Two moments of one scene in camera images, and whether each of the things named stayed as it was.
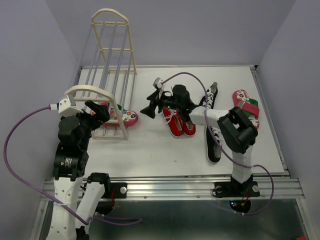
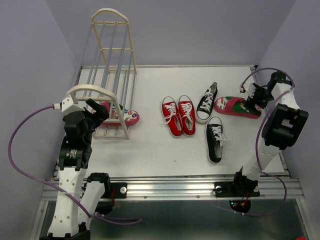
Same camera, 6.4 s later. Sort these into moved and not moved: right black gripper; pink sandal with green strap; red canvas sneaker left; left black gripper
Moved: right black gripper
Not moved: left black gripper; pink sandal with green strap; red canvas sneaker left
